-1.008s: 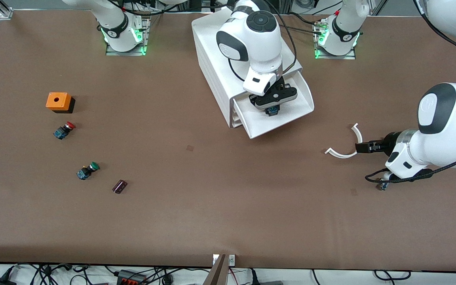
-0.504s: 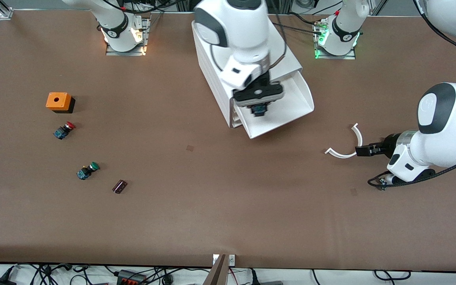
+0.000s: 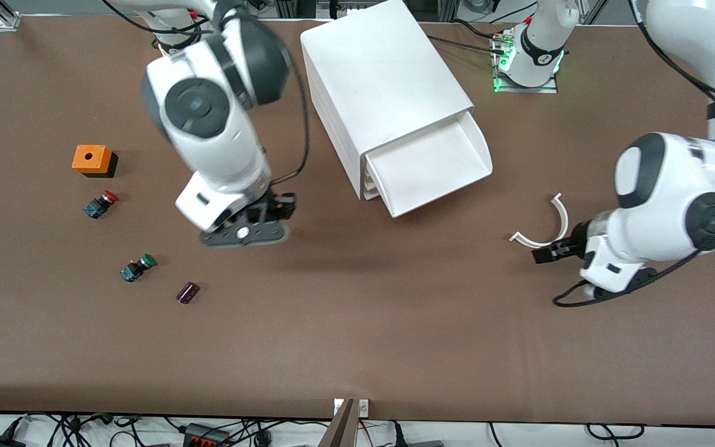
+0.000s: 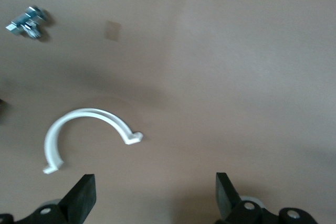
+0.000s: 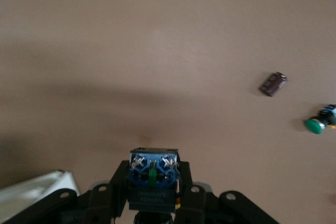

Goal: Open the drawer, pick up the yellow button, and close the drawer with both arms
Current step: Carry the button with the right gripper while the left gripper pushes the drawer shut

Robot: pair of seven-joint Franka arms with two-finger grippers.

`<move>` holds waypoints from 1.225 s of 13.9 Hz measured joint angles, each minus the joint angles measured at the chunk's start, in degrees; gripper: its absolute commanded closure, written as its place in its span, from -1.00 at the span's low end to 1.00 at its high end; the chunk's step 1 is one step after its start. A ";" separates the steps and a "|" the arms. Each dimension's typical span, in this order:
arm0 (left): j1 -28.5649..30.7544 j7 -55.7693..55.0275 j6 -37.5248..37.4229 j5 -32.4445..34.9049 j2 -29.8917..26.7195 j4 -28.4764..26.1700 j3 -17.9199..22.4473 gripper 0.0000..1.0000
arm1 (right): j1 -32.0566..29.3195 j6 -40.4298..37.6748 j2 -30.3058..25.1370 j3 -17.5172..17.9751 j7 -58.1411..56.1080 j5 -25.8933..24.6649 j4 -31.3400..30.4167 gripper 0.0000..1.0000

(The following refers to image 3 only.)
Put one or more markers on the white scoop-front drawer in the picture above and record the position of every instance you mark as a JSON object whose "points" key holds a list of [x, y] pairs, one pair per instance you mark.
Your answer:
{"points": [[426, 167]]}

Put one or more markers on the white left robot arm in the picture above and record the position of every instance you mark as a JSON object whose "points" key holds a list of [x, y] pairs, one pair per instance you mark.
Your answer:
{"points": [[668, 186]]}

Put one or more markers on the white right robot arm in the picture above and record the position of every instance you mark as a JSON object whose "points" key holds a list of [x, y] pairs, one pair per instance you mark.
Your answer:
{"points": [[208, 143]]}

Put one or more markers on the white closed drawer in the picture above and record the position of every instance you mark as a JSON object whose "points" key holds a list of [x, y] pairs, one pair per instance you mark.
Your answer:
{"points": [[370, 185], [372, 194], [370, 176]]}

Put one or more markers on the green mushroom push button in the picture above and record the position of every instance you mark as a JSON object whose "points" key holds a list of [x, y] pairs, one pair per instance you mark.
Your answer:
{"points": [[137, 268]]}

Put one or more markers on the red mushroom push button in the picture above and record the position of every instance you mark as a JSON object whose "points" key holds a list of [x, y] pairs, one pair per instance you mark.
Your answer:
{"points": [[100, 205]]}

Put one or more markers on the white drawer cabinet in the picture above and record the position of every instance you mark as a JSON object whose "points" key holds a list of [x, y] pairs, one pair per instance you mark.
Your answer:
{"points": [[382, 74]]}

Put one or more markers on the white curved plastic strip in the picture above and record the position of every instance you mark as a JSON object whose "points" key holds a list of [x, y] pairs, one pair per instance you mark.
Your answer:
{"points": [[565, 221]]}

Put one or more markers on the dark red cylindrical capacitor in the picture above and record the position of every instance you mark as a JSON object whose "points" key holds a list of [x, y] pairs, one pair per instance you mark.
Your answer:
{"points": [[187, 292]]}

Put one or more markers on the black plug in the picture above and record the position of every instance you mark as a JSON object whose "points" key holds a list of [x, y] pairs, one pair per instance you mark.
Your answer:
{"points": [[262, 439]]}

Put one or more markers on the grey power hub red ports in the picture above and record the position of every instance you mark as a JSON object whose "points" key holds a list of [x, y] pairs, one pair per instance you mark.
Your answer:
{"points": [[205, 437]]}

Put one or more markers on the orange button enclosure box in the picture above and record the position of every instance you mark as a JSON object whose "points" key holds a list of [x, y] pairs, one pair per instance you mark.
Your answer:
{"points": [[90, 158]]}

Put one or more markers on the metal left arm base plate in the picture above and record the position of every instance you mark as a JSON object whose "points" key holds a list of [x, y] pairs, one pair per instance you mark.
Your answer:
{"points": [[550, 87]]}

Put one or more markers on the metal table bracket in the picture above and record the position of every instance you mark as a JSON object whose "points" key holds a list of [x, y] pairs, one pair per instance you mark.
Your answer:
{"points": [[337, 407], [364, 408]]}

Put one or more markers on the brown camera post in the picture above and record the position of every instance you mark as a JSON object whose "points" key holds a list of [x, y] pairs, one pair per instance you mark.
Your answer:
{"points": [[342, 431]]}

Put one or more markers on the aluminium profile post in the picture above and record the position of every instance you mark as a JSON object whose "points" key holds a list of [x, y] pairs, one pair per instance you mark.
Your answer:
{"points": [[5, 15]]}

